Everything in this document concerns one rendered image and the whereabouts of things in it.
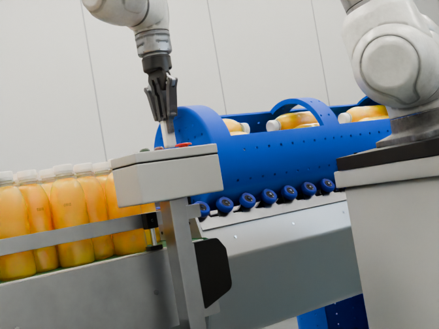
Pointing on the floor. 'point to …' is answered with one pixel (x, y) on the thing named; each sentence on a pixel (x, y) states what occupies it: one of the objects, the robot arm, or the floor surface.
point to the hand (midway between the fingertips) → (168, 134)
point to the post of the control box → (182, 264)
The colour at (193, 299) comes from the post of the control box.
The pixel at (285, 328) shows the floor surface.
